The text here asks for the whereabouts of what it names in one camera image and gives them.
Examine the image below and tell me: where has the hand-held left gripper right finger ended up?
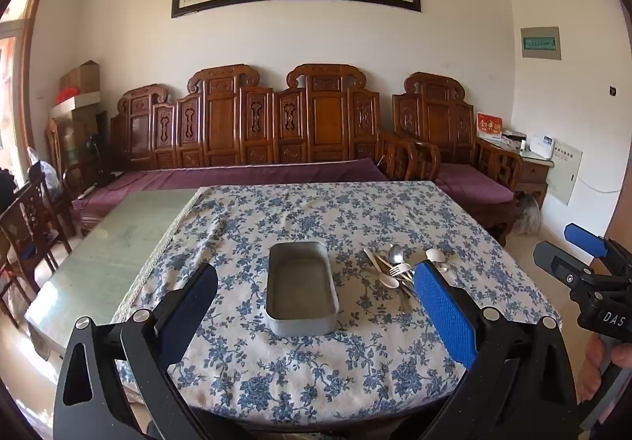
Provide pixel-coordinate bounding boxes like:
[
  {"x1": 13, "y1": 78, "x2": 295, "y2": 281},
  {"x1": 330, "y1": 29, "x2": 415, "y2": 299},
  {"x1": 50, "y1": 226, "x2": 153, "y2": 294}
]
[{"x1": 413, "y1": 260, "x2": 578, "y2": 440}]

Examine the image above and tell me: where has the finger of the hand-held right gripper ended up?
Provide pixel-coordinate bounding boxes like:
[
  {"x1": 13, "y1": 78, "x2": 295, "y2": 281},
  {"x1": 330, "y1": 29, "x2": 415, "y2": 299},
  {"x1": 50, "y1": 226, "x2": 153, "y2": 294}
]
[
  {"x1": 533, "y1": 241, "x2": 600, "y2": 295},
  {"x1": 564, "y1": 222, "x2": 632, "y2": 275}
]

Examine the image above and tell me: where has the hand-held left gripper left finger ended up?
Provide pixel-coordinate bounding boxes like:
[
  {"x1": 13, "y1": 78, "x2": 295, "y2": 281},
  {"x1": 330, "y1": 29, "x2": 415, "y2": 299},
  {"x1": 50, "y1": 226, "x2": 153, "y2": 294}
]
[{"x1": 52, "y1": 263, "x2": 219, "y2": 440}]

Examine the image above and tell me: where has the large metal spoon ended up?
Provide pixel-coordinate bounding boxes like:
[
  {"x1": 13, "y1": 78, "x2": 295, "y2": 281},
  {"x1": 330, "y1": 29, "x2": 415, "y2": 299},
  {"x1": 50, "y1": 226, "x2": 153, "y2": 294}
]
[{"x1": 386, "y1": 243, "x2": 413, "y2": 315}]

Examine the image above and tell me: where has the rectangular metal tray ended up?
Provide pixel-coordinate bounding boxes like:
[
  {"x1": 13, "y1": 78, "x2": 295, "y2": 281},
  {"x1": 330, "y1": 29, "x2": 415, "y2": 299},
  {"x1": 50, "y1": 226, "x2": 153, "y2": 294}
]
[{"x1": 265, "y1": 241, "x2": 340, "y2": 337}]

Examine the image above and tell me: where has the person's right hand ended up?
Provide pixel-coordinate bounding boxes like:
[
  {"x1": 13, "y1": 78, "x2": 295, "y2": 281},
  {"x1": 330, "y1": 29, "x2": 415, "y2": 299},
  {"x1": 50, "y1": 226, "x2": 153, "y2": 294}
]
[{"x1": 580, "y1": 335, "x2": 632, "y2": 404}]

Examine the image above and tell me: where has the white plastic ladle spoon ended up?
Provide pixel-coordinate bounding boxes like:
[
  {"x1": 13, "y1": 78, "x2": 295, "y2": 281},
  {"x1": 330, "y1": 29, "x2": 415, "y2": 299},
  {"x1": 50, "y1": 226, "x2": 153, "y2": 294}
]
[{"x1": 423, "y1": 248, "x2": 457, "y2": 280}]

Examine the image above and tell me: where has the wooden side table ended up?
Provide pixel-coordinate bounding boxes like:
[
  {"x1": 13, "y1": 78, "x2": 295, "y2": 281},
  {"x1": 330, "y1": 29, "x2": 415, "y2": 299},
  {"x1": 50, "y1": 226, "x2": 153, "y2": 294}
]
[{"x1": 516, "y1": 149, "x2": 555, "y2": 210}]

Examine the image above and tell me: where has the white device box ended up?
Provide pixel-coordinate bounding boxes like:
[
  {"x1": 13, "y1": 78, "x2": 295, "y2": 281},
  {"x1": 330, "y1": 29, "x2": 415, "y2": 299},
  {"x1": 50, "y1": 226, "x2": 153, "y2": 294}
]
[{"x1": 526, "y1": 134, "x2": 556, "y2": 159}]

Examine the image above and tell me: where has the purple armchair cushion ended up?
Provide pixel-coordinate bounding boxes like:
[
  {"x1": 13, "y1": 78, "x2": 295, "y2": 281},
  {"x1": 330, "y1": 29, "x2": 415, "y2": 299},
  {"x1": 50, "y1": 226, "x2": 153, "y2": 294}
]
[{"x1": 437, "y1": 164, "x2": 517, "y2": 205}]

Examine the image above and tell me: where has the blue floral tablecloth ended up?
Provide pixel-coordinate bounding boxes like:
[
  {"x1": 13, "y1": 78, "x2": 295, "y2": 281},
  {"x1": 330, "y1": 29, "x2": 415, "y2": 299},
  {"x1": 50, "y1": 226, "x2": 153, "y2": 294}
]
[{"x1": 111, "y1": 181, "x2": 564, "y2": 426}]

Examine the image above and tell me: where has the purple sofa cushion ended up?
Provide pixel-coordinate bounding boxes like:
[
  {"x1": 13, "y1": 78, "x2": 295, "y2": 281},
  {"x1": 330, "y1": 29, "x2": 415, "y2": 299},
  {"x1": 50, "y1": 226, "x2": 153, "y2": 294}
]
[{"x1": 73, "y1": 158, "x2": 391, "y2": 218}]

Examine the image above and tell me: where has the red box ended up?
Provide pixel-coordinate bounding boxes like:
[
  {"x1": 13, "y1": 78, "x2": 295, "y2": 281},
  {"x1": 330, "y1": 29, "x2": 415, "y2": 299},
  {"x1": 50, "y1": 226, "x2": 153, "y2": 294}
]
[{"x1": 476, "y1": 111, "x2": 503, "y2": 137}]

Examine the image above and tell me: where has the carved wooden armchair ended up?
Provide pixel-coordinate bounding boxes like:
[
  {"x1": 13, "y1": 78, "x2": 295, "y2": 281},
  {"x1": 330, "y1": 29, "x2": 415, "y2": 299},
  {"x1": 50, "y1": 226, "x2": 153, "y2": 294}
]
[{"x1": 392, "y1": 72, "x2": 524, "y2": 243}]

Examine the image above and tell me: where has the wooden dining chair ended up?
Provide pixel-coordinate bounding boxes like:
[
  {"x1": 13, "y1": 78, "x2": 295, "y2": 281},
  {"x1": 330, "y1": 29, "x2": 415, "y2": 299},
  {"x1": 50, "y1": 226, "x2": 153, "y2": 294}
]
[
  {"x1": 27, "y1": 161, "x2": 80, "y2": 243},
  {"x1": 0, "y1": 183, "x2": 60, "y2": 317}
]

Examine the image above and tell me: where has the clear plastic bag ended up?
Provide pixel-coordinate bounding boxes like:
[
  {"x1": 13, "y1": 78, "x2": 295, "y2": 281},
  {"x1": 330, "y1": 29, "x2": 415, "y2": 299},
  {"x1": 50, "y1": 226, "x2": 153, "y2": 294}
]
[{"x1": 27, "y1": 146, "x2": 62, "y2": 204}]

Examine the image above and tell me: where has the carved wooden sofa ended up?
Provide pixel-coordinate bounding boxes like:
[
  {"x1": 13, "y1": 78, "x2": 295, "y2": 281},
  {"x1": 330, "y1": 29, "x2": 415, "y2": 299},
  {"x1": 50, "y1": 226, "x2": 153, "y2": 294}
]
[{"x1": 71, "y1": 64, "x2": 420, "y2": 243}]

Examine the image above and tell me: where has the flat white box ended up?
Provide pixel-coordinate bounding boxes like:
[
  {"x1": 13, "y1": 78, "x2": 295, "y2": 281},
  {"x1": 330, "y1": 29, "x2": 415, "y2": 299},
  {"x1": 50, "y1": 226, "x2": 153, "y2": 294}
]
[{"x1": 49, "y1": 92, "x2": 102, "y2": 119}]

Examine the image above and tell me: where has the brown cardboard box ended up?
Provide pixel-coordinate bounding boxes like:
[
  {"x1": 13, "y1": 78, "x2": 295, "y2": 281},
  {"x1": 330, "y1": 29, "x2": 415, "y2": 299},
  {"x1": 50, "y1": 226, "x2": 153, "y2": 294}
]
[{"x1": 60, "y1": 61, "x2": 102, "y2": 98}]

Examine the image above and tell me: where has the wooden framed window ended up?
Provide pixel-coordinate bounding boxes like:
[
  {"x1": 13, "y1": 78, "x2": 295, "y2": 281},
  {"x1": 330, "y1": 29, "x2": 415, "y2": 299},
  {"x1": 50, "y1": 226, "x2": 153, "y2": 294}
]
[{"x1": 0, "y1": 0, "x2": 47, "y2": 184}]

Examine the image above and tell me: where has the white wall cabinet cover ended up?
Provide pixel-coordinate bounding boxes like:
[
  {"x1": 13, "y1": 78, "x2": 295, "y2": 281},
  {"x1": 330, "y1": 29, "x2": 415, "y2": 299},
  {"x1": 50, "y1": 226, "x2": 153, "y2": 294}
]
[{"x1": 545, "y1": 140, "x2": 583, "y2": 206}]

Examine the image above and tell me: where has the wall panel with green window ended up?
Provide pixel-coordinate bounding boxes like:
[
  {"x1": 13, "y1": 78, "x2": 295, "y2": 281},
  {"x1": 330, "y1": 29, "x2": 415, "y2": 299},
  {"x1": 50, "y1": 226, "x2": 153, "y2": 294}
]
[{"x1": 520, "y1": 25, "x2": 562, "y2": 60}]

